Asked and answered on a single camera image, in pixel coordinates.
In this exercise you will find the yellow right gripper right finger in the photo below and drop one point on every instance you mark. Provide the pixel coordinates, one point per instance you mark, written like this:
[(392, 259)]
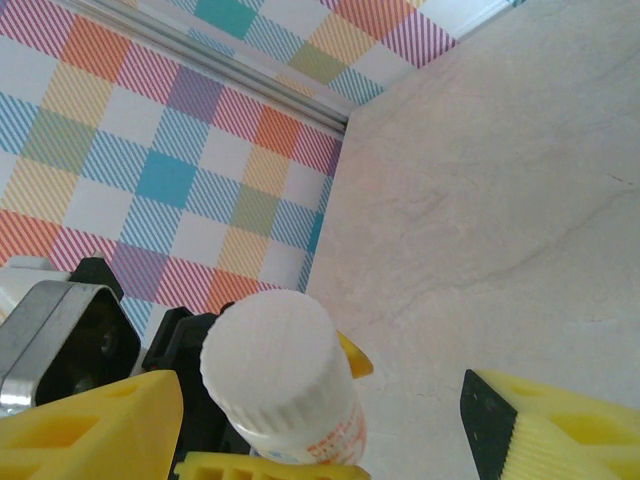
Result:
[(575, 440)]

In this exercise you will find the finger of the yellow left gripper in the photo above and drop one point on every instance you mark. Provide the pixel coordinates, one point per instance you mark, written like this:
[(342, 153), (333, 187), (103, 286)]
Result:
[(225, 470), (359, 364)]

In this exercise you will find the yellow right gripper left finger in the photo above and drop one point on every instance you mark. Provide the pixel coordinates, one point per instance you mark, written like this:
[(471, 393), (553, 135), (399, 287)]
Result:
[(75, 440)]

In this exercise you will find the white vitamin C bottle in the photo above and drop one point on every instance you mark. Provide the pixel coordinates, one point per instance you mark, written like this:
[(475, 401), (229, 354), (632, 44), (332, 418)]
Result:
[(270, 345)]

